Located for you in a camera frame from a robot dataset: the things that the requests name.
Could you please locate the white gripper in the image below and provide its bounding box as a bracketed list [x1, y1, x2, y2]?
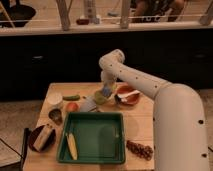
[101, 70, 117, 96]

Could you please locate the blue sponge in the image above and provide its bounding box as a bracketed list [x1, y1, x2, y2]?
[101, 87, 112, 98]

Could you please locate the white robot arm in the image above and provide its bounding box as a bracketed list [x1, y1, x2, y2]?
[99, 49, 210, 171]

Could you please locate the green plastic cup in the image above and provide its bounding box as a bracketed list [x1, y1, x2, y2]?
[94, 91, 107, 105]

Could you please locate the white cup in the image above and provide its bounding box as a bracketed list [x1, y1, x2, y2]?
[47, 92, 63, 109]

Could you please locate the small metal cup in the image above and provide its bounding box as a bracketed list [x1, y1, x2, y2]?
[48, 109, 63, 125]

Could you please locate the white brush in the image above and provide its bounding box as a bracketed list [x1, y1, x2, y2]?
[117, 90, 140, 99]

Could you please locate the orange bowl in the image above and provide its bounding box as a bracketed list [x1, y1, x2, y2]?
[114, 85, 140, 106]

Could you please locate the orange tomato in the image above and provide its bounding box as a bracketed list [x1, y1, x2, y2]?
[65, 102, 79, 112]

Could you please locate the green pepper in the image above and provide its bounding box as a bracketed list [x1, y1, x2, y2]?
[63, 95, 80, 101]

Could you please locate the green square tray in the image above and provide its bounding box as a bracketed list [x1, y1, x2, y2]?
[57, 112, 126, 164]

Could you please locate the brown grape bunch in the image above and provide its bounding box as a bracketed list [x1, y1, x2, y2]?
[126, 140, 153, 161]

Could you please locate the yellow corn cob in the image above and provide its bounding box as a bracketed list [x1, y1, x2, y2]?
[66, 133, 78, 160]

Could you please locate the dark red background object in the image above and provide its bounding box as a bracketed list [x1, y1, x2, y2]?
[76, 18, 90, 25]

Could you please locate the person sitting in background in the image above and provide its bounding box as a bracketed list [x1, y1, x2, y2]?
[132, 0, 184, 23]

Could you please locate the cake slice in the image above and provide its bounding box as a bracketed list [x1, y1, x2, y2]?
[33, 124, 53, 151]

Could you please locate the dark brown plate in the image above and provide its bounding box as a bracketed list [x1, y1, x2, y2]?
[28, 124, 56, 153]

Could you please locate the black clamp left edge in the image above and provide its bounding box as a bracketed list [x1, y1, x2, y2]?
[20, 128, 31, 171]

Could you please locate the black round stool base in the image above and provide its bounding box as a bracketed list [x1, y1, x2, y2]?
[0, 4, 36, 27]

